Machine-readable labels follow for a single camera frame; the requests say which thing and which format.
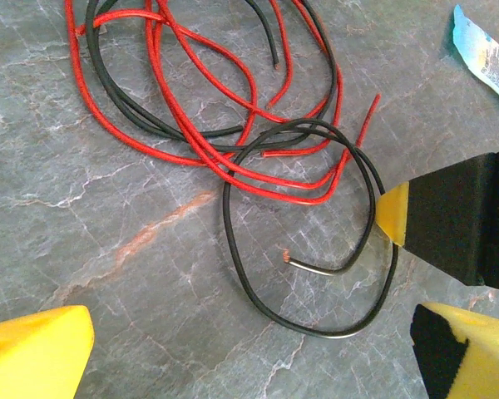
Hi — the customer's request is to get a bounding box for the blue white plastic packet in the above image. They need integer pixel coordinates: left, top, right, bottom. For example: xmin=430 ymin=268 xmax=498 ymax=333
xmin=452 ymin=3 xmax=499 ymax=117

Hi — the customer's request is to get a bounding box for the thin black cable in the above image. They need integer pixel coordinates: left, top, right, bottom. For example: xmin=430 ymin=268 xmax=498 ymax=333
xmin=222 ymin=118 xmax=400 ymax=340

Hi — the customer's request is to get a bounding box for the red and black cable bundle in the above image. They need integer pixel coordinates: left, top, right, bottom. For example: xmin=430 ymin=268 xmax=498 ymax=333
xmin=64 ymin=0 xmax=292 ymax=167

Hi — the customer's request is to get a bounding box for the thin red cable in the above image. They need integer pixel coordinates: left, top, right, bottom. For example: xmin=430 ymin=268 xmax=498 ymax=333
xmin=147 ymin=0 xmax=383 ymax=207

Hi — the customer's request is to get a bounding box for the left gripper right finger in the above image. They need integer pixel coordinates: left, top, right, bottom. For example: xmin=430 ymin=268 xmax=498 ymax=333
xmin=410 ymin=302 xmax=499 ymax=399

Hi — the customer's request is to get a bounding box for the thick black cable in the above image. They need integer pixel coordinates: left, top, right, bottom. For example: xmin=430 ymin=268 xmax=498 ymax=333
xmin=85 ymin=0 xmax=342 ymax=153

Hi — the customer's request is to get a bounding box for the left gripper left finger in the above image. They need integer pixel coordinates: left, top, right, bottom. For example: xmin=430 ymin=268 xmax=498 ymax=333
xmin=0 ymin=305 xmax=95 ymax=399

